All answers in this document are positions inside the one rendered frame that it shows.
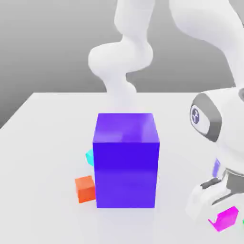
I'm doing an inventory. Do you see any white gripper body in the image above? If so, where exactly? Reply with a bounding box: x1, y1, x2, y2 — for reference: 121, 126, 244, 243
185, 183, 244, 224

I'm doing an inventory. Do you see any small magenta cube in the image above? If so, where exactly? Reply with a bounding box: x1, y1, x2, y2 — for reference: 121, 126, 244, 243
207, 205, 239, 233

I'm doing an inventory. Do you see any small orange cube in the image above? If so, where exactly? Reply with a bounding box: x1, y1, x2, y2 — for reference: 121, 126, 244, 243
74, 175, 97, 204

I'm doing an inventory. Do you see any small cyan cube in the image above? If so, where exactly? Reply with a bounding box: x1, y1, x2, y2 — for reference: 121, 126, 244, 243
85, 149, 95, 167

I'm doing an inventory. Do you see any large purple box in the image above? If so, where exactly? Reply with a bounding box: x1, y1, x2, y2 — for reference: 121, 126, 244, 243
92, 112, 160, 209

